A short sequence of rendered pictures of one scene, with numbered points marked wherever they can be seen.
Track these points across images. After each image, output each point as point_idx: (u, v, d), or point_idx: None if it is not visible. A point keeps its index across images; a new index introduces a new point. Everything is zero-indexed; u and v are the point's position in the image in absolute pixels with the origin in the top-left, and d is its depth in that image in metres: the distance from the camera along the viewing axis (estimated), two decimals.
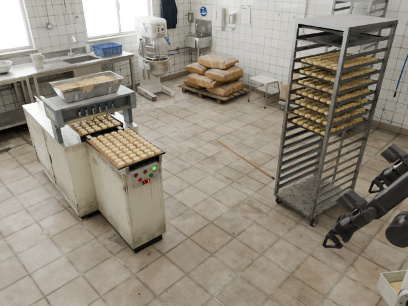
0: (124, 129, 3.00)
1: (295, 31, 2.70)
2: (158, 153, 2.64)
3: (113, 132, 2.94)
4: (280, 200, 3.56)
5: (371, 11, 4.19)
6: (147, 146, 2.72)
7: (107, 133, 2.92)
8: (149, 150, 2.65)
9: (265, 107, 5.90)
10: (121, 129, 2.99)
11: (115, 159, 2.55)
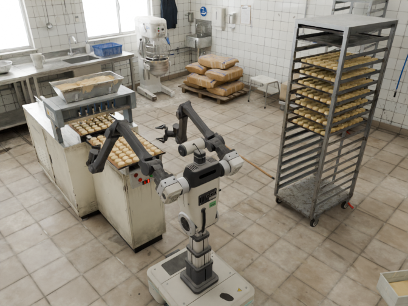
0: None
1: (295, 31, 2.70)
2: (158, 153, 2.64)
3: None
4: (280, 200, 3.56)
5: (371, 11, 4.19)
6: (147, 146, 2.72)
7: None
8: (149, 150, 2.65)
9: (265, 107, 5.90)
10: None
11: (115, 159, 2.55)
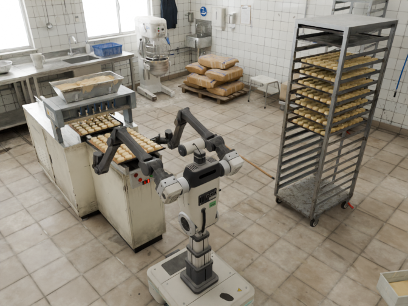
0: None
1: (295, 31, 2.70)
2: (158, 149, 2.62)
3: None
4: (280, 200, 3.56)
5: (371, 11, 4.19)
6: (147, 142, 2.71)
7: (107, 133, 2.91)
8: (149, 146, 2.63)
9: (265, 107, 5.90)
10: None
11: (115, 155, 2.53)
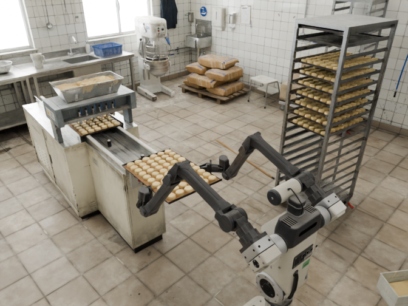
0: (164, 151, 2.51)
1: (295, 31, 2.70)
2: (213, 181, 2.13)
3: (153, 155, 2.45)
4: None
5: (371, 11, 4.19)
6: (197, 172, 2.22)
7: (146, 157, 2.43)
8: (201, 177, 2.15)
9: (265, 107, 5.90)
10: (161, 152, 2.50)
11: None
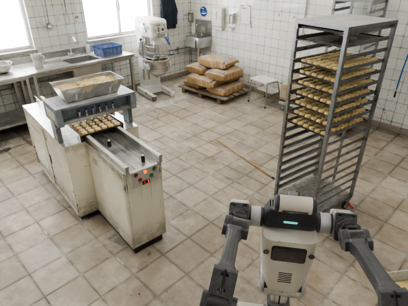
0: None
1: (295, 31, 2.70)
2: None
3: None
4: None
5: (371, 11, 4.19)
6: None
7: None
8: None
9: (265, 107, 5.90)
10: None
11: None
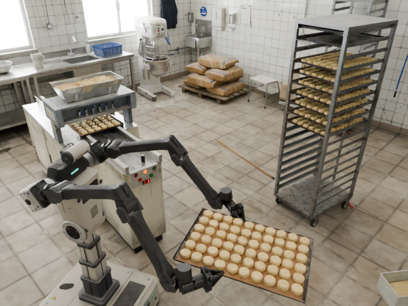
0: (299, 284, 1.45)
1: (295, 31, 2.70)
2: (181, 251, 1.60)
3: (300, 266, 1.54)
4: (280, 200, 3.56)
5: (371, 11, 4.19)
6: (210, 257, 1.57)
7: (305, 258, 1.58)
8: (197, 246, 1.61)
9: (265, 107, 5.90)
10: (303, 281, 1.47)
11: (223, 217, 1.82)
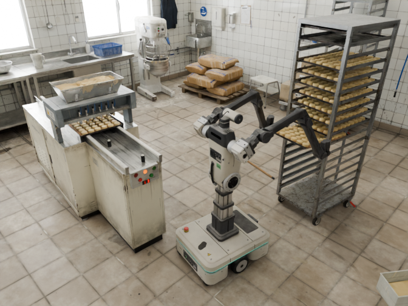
0: None
1: None
2: (302, 145, 2.74)
3: None
4: (283, 199, 3.58)
5: (371, 11, 4.19)
6: None
7: None
8: (303, 140, 2.80)
9: (265, 107, 5.90)
10: None
11: (284, 129, 3.01)
